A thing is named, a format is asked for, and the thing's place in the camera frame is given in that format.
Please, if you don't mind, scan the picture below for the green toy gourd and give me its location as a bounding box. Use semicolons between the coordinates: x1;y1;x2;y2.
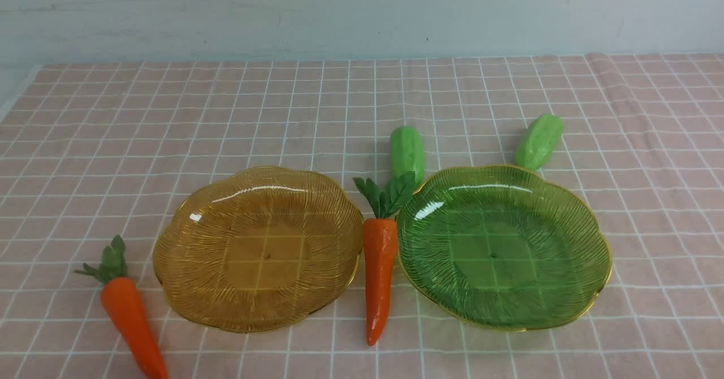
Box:
515;113;564;172
389;126;426;188

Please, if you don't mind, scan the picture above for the toy carrot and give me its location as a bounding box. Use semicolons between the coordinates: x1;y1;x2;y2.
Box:
74;235;168;378
353;171;416;347

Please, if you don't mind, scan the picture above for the amber ribbed plastic plate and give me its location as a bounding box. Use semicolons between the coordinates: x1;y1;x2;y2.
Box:
153;167;364;333

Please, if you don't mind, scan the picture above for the green ribbed plastic plate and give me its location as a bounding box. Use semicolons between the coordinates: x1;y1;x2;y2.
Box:
396;165;613;332

